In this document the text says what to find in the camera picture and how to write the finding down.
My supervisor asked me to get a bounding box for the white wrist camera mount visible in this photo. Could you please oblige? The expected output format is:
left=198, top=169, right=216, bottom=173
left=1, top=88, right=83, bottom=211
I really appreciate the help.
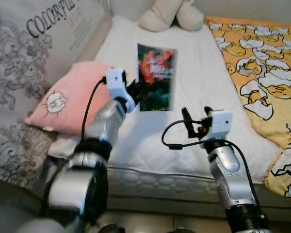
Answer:
left=106, top=68, right=136, bottom=114
left=204, top=110, right=233, bottom=142

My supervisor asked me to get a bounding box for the grey quilted mattress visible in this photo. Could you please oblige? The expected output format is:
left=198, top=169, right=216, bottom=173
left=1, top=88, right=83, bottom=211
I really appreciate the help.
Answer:
left=104, top=165, right=291, bottom=204

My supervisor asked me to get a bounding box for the dark robot right foot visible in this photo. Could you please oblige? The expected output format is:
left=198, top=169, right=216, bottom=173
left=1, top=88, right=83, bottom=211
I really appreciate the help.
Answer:
left=172, top=227, right=197, bottom=233

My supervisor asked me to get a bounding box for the pink pillow with sheep print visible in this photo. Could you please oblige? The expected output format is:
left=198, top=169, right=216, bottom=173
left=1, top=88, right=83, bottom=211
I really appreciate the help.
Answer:
left=24, top=61, right=124, bottom=136

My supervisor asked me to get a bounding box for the dark robot foot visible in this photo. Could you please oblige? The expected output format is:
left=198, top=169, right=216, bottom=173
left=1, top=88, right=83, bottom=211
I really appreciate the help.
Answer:
left=99, top=223, right=126, bottom=233
left=172, top=227, right=197, bottom=233

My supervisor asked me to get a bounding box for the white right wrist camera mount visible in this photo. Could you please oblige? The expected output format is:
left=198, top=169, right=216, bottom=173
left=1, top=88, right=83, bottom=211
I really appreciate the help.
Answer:
left=204, top=110, right=233, bottom=142

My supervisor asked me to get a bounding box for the grey patterned lettered cover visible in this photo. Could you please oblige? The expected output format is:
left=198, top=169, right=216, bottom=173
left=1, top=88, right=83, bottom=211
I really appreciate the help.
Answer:
left=0, top=0, right=112, bottom=190

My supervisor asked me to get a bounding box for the yellow cartoon print blanket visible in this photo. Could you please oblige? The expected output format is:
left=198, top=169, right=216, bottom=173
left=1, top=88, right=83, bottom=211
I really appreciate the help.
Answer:
left=204, top=16, right=291, bottom=199

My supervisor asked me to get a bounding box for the white bed sheet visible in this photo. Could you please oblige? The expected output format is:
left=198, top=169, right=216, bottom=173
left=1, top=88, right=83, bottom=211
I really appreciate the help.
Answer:
left=48, top=15, right=283, bottom=171

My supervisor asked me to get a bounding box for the dark robot left foot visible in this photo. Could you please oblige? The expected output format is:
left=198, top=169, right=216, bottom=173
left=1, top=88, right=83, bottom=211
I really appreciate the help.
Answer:
left=99, top=223, right=126, bottom=233

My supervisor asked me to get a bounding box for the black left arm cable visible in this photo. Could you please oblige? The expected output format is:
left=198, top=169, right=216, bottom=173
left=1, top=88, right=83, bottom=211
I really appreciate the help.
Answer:
left=81, top=78, right=110, bottom=144

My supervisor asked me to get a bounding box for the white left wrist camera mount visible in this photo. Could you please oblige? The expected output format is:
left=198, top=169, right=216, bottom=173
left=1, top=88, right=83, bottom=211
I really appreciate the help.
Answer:
left=106, top=68, right=136, bottom=114

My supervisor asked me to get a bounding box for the cream plush toy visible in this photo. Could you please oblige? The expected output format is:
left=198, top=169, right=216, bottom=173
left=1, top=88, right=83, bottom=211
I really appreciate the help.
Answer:
left=138, top=0, right=205, bottom=33

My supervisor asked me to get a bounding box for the dark book with red cover art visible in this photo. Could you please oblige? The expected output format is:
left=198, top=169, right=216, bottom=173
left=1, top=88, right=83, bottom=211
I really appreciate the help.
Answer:
left=136, top=43, right=178, bottom=113

